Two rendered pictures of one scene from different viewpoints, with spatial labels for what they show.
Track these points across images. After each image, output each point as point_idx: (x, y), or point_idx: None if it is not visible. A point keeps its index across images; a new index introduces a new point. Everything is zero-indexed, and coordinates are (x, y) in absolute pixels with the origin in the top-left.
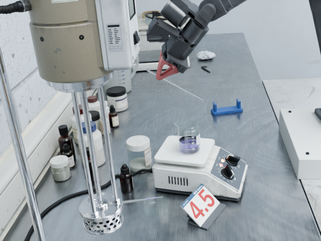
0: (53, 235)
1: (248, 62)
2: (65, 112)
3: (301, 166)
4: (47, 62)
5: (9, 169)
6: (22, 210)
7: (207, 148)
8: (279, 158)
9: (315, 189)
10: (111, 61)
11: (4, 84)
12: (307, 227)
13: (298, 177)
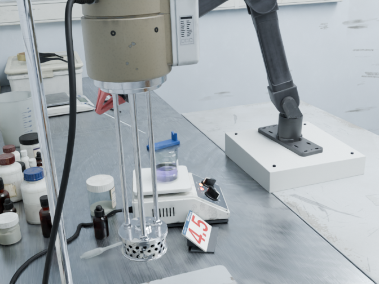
0: None
1: (155, 99)
2: None
3: (272, 178)
4: (117, 60)
5: None
6: None
7: (184, 174)
8: (242, 179)
9: (289, 198)
10: (181, 56)
11: (42, 94)
12: (302, 229)
13: (270, 190)
